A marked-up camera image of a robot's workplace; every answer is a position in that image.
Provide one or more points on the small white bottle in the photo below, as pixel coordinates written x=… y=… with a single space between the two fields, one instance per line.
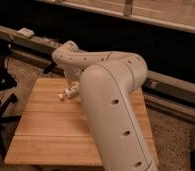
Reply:
x=69 y=92

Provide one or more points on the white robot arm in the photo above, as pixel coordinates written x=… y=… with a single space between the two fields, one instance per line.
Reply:
x=106 y=80

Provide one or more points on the wooden table board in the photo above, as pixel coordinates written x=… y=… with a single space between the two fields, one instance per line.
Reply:
x=51 y=131

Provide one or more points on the small white box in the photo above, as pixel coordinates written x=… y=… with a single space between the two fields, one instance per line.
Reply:
x=26 y=32

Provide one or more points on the long grey metal rail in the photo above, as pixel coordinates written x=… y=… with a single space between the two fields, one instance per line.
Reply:
x=73 y=61

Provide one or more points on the black stand frame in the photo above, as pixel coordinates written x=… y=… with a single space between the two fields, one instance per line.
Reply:
x=6 y=82

